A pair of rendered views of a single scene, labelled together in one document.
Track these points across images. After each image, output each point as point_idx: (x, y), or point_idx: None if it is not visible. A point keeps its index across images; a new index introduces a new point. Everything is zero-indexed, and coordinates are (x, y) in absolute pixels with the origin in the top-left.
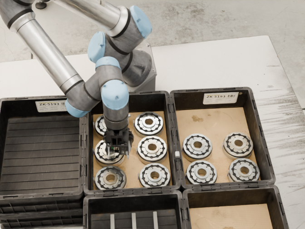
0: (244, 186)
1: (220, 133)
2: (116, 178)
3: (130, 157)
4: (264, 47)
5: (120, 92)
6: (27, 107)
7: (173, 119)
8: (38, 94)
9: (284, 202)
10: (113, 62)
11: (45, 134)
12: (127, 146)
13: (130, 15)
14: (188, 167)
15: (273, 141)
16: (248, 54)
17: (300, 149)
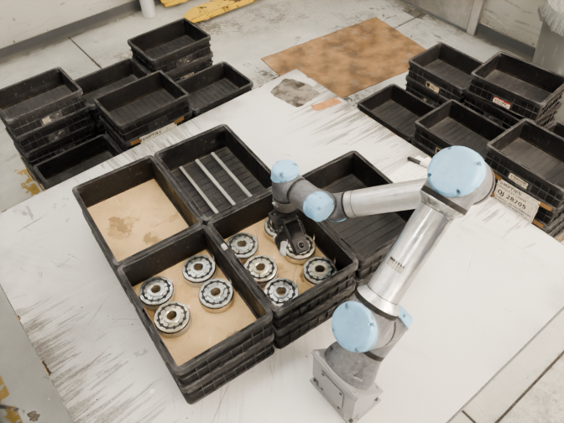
0: (146, 250)
1: (199, 331)
2: None
3: (278, 259)
4: None
5: (276, 165)
6: None
7: (249, 281)
8: (447, 317)
9: (112, 334)
10: (311, 198)
11: (375, 241)
12: (268, 212)
13: (360, 302)
14: (214, 266)
15: (140, 404)
16: None
17: (101, 411)
